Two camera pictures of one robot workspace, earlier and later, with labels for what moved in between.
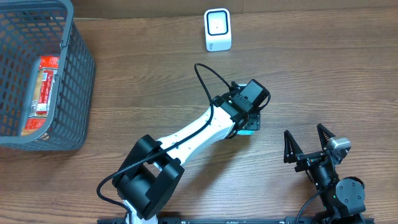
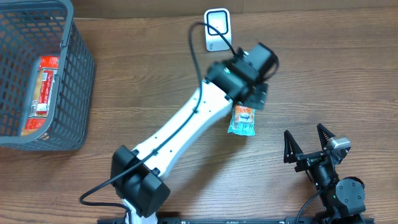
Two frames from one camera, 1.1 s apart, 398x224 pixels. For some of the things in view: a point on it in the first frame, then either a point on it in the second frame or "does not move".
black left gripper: x=253 y=123 to x=257 y=98
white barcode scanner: x=217 y=29 does not move
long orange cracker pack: x=43 y=99 does not move
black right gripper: x=310 y=158 does not move
